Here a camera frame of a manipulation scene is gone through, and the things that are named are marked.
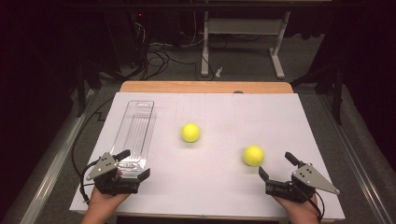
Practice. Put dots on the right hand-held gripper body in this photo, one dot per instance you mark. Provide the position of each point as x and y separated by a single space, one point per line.
295 189

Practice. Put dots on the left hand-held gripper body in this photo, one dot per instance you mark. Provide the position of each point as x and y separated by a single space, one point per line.
113 186

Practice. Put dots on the yellow tennis ball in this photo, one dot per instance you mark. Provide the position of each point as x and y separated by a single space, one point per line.
253 156
190 132

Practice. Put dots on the person's right hand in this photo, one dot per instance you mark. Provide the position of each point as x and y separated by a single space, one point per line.
300 209

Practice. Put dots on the person's left hand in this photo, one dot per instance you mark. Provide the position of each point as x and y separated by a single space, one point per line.
102 203

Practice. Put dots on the black metal stand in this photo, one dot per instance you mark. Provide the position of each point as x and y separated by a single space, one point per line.
82 87
336 90

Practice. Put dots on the wooden table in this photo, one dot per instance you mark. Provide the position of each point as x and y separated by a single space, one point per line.
205 87

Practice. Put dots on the small white floor object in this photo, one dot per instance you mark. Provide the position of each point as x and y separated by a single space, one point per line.
219 72

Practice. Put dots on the dark computer tower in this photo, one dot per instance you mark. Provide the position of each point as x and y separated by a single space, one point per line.
124 37

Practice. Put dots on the metal floor rail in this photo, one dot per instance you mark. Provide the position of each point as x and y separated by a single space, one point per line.
53 168
358 165

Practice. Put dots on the white desk frame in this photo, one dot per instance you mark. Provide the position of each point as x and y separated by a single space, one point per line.
246 26

